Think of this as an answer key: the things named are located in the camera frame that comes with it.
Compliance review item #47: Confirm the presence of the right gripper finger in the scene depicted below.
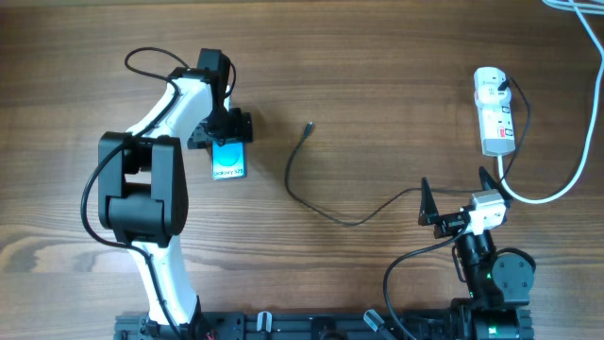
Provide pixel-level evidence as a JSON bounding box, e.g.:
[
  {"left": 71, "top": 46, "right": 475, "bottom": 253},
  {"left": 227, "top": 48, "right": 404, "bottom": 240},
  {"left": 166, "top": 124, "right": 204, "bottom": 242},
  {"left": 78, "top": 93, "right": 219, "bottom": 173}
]
[
  {"left": 478, "top": 166, "right": 513, "bottom": 206},
  {"left": 418, "top": 178, "right": 440, "bottom": 226}
]

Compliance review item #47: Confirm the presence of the smartphone with teal screen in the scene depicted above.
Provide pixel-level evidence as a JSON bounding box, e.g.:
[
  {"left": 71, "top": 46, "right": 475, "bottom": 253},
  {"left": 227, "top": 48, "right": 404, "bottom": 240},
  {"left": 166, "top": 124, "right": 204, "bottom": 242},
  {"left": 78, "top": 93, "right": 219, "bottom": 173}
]
[{"left": 212, "top": 142, "right": 246, "bottom": 180}]

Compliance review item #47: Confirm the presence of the black USB charging cable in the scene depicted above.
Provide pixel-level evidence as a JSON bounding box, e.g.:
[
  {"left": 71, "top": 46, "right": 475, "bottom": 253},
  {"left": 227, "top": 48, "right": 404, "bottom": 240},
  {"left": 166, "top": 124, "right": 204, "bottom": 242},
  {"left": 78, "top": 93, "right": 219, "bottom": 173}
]
[{"left": 285, "top": 76, "right": 531, "bottom": 228}]

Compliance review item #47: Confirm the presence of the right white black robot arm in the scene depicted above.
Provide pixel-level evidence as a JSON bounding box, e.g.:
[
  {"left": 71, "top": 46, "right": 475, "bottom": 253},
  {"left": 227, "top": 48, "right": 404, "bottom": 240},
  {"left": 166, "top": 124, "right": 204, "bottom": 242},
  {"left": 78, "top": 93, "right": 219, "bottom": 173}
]
[{"left": 415, "top": 167, "right": 536, "bottom": 340}]

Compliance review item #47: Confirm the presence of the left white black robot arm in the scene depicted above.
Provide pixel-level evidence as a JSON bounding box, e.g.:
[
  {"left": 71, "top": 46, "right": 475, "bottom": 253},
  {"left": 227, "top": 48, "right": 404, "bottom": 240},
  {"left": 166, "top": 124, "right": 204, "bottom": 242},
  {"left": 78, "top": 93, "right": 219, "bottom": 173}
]
[{"left": 80, "top": 48, "right": 253, "bottom": 339}]

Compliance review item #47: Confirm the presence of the white USB charger adapter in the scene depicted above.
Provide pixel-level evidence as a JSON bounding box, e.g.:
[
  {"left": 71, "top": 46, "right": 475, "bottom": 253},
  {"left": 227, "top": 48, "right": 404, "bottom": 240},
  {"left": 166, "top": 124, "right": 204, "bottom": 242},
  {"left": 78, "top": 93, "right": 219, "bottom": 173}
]
[{"left": 474, "top": 83, "right": 512, "bottom": 109}]

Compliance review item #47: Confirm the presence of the white power strip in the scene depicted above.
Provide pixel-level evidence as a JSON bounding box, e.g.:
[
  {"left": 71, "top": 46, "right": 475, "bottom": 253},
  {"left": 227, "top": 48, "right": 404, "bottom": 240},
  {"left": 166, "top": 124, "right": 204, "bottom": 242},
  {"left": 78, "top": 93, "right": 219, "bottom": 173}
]
[{"left": 474, "top": 67, "right": 515, "bottom": 157}]

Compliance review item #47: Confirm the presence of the white power strip cord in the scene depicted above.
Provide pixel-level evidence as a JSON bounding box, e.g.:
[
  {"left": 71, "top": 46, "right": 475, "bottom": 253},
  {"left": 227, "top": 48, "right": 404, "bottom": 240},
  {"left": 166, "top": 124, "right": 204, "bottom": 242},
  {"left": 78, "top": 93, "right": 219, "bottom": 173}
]
[{"left": 496, "top": 0, "right": 604, "bottom": 206}]

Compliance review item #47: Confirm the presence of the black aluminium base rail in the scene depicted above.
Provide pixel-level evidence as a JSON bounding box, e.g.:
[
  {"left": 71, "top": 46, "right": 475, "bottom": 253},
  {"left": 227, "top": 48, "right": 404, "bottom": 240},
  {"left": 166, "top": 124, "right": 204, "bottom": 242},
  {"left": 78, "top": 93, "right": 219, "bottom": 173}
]
[{"left": 113, "top": 309, "right": 535, "bottom": 340}]

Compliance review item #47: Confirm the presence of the white cables top right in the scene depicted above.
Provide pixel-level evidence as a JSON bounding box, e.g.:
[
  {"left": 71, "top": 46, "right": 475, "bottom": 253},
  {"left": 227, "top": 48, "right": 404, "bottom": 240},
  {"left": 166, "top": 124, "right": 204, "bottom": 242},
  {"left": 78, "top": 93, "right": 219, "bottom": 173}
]
[{"left": 541, "top": 0, "right": 604, "bottom": 16}]

